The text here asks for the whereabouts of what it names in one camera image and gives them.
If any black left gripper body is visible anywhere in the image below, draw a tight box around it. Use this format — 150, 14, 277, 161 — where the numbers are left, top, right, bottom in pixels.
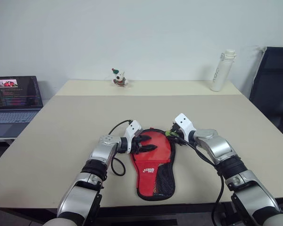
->
131, 135, 144, 155

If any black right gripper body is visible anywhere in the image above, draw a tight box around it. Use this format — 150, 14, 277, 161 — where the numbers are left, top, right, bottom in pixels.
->
170, 122, 186, 145

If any red black paddle case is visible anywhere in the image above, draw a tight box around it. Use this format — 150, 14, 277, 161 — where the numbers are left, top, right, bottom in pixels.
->
129, 128, 177, 202

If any small white plush dog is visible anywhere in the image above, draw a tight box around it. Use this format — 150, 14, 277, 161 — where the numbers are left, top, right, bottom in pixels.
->
111, 68, 130, 88

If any white water bottle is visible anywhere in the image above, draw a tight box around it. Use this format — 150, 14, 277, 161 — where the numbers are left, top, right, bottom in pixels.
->
209, 48, 238, 92

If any black office chair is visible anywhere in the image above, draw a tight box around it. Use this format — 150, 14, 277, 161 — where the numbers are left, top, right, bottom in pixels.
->
249, 46, 283, 143

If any open blue laptop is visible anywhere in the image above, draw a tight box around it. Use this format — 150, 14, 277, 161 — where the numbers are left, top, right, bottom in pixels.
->
0, 75, 43, 138

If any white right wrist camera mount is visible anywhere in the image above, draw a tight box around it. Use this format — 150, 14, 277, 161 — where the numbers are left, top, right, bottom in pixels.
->
173, 113, 197, 142

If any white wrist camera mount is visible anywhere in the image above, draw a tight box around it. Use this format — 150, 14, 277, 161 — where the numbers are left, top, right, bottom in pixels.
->
124, 120, 142, 155
173, 113, 197, 142

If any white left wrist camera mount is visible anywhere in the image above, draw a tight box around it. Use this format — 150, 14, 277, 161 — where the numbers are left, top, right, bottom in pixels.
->
124, 120, 142, 155

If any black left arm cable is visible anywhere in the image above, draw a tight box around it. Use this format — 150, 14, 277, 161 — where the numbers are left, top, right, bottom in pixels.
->
108, 120, 133, 177

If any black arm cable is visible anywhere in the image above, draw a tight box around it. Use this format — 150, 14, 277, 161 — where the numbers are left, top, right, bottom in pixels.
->
175, 137, 226, 226
108, 120, 133, 177

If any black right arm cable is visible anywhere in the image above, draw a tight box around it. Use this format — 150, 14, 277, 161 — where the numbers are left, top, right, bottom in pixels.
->
175, 137, 226, 226

